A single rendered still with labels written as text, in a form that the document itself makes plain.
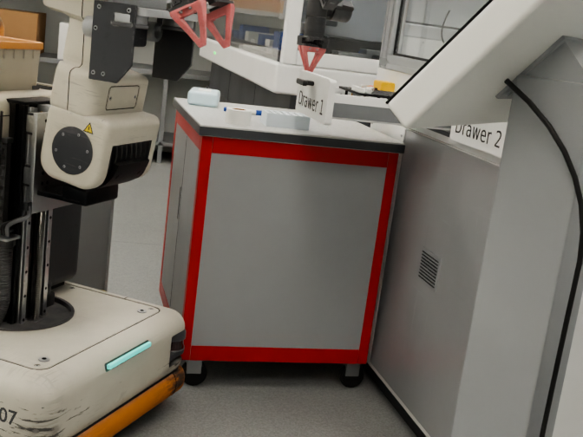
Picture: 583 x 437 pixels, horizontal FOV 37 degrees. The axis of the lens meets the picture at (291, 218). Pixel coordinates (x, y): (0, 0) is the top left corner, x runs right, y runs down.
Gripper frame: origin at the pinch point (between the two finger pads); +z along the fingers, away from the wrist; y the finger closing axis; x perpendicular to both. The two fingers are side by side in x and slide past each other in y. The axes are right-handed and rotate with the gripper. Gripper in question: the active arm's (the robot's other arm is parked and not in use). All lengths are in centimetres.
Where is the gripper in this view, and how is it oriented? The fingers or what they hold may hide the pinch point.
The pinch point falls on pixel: (308, 70)
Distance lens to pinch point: 244.8
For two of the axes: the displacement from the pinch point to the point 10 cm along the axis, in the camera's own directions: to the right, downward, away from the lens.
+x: -9.5, -0.7, -3.0
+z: -1.4, 9.7, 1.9
